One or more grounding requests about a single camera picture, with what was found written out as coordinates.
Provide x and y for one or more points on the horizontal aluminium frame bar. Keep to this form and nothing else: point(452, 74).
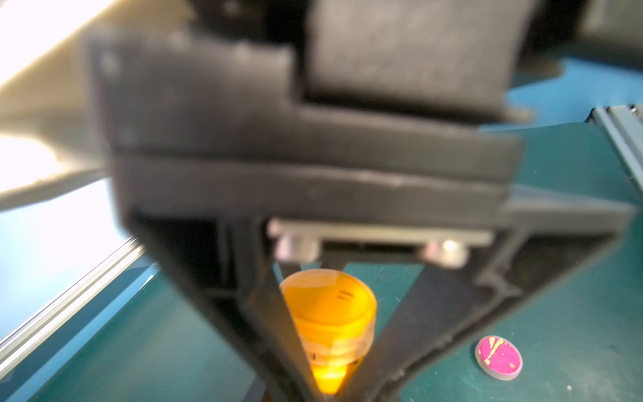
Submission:
point(21, 342)

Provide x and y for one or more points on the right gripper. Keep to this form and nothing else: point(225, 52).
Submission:
point(364, 112)

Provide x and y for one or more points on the orange paint jar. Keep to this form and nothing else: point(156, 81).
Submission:
point(335, 316)

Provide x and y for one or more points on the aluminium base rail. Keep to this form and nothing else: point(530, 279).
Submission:
point(623, 127)

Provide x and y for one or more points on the magenta jar lid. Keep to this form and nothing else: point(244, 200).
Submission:
point(499, 358)

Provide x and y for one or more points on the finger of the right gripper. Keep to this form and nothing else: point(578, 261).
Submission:
point(444, 309)
point(221, 265)

